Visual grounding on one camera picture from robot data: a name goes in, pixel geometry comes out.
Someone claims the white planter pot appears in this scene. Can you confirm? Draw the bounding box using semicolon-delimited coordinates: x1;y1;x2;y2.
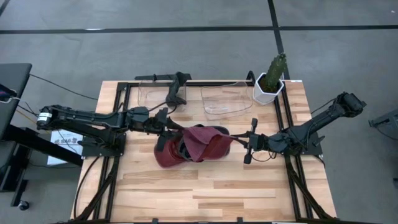
252;72;285;106

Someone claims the black bracket bar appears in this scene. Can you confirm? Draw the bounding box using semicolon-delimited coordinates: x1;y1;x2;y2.
135;73;175;82

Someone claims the black floor cable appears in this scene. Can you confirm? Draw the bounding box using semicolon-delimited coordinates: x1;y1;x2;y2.
29;73;99;101

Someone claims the clear plastic bin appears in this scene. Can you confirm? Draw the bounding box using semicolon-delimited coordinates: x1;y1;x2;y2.
200;81;253;121
137;80;187;113

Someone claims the black cable under table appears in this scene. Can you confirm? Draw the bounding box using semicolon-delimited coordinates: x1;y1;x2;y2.
73;155;101;218

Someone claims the green cactus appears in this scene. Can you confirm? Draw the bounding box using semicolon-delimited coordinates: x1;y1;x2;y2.
264;52;287;93

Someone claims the white paper sheet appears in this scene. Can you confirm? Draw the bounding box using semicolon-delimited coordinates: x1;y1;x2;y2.
47;129;84;166

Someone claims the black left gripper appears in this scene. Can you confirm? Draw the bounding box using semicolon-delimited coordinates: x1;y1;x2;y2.
149;108;186;152

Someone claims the maroon red cap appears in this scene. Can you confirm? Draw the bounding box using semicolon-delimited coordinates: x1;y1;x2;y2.
154;136;189;169
182;126;234;163

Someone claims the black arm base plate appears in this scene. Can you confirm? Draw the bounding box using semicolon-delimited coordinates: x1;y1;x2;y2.
290;132;323;156
81;133;127;157

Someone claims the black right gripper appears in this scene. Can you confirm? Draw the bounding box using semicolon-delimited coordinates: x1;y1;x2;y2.
231;118;268;165

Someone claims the black aluminium table frame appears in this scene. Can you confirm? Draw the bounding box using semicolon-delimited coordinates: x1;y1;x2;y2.
71;79;336;224

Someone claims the black side desk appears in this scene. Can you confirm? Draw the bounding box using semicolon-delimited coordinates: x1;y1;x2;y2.
0;63;85;209

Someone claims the grey equipment stand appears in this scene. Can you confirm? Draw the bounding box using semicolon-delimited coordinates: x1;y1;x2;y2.
368;108;398;138

